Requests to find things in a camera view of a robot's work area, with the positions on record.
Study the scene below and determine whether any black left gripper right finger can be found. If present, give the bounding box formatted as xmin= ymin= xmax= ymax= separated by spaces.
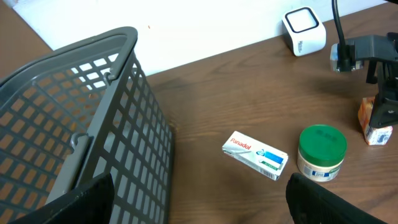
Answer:
xmin=285 ymin=172 xmax=384 ymax=224

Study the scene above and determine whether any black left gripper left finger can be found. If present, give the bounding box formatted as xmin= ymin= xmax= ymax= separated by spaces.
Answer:
xmin=11 ymin=173 xmax=114 ymax=224

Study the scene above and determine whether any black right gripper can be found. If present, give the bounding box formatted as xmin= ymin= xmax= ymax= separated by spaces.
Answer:
xmin=353 ymin=32 xmax=397 ymax=128

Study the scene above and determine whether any small orange carton box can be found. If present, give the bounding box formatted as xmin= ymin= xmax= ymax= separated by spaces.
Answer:
xmin=358 ymin=96 xmax=393 ymax=146

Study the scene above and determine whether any white Panadol box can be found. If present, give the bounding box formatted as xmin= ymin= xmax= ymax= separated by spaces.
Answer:
xmin=222 ymin=131 xmax=289 ymax=180

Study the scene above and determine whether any green lid jar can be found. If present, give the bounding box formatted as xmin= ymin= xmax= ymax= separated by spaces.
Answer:
xmin=297 ymin=124 xmax=347 ymax=182

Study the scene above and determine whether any white barcode scanner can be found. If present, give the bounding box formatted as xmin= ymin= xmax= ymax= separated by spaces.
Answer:
xmin=282 ymin=6 xmax=326 ymax=57

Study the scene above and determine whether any grey plastic basket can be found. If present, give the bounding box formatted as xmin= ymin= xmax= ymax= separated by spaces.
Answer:
xmin=1 ymin=27 xmax=174 ymax=223

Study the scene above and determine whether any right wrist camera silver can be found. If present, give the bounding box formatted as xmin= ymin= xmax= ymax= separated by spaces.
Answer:
xmin=330 ymin=44 xmax=364 ymax=72

